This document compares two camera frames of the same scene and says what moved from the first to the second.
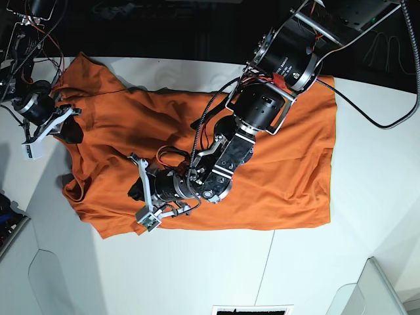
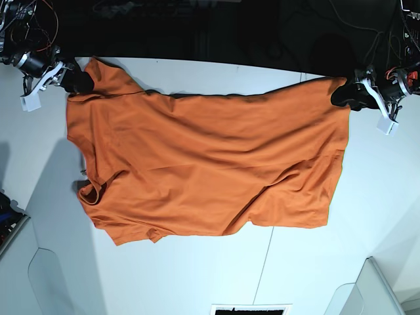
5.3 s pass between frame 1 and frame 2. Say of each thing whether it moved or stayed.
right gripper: moved
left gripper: moved
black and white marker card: stayed
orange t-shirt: stayed
